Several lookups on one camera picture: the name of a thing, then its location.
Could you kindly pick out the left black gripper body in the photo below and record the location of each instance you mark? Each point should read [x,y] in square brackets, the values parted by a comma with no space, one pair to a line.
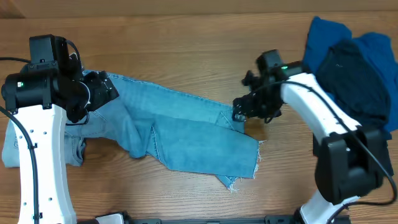
[104,88]

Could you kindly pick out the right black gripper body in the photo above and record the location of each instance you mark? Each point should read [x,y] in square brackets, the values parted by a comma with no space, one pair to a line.
[244,106]

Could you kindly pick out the medium blue denim jeans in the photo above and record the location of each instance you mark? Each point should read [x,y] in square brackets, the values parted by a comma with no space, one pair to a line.
[186,133]

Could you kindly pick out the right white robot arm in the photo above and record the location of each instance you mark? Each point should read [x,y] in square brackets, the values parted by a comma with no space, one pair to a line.
[347,152]

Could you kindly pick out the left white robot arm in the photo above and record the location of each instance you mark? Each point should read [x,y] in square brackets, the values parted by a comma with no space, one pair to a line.
[49,93]

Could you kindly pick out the light blue folded jeans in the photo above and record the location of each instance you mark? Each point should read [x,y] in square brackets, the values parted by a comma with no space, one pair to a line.
[12,149]

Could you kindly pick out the dark navy garment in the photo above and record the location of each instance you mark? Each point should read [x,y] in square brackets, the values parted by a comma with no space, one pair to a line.
[357,88]

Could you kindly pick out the blue t-shirt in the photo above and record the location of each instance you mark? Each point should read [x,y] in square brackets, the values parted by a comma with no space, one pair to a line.
[375,48]

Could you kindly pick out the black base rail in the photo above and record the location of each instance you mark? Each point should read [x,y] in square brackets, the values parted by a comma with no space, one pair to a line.
[124,218]

